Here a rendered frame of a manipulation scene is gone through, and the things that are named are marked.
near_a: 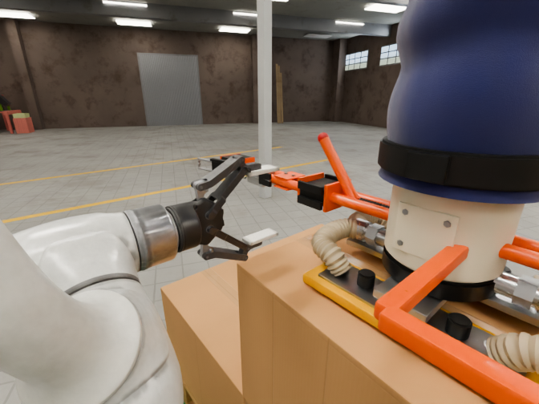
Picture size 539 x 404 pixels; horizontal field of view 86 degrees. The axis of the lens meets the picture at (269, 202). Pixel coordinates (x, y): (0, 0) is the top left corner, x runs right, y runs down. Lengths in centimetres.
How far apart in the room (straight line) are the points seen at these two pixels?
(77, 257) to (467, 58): 48
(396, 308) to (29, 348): 28
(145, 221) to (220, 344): 67
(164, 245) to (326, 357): 29
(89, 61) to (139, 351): 1500
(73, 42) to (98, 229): 1500
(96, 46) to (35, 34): 205
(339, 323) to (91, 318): 35
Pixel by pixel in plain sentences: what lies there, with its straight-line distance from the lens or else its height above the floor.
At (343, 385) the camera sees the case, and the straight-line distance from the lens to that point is 51.
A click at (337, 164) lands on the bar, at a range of 61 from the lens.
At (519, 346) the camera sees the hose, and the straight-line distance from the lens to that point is 45.
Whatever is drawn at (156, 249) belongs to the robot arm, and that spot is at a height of 108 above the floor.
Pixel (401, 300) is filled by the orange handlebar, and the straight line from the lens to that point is 32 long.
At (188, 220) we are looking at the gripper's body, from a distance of 45.
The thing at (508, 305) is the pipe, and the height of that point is 100.
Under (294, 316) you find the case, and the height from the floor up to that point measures 93.
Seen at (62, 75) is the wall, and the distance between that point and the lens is 1540.
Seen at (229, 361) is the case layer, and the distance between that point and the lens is 98.
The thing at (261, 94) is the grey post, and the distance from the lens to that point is 366.
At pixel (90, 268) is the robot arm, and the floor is 110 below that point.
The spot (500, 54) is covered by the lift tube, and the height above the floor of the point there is 132.
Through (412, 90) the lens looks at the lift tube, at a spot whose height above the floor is 128.
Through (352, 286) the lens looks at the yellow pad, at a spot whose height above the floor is 98.
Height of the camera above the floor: 128
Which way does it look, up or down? 20 degrees down
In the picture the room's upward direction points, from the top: straight up
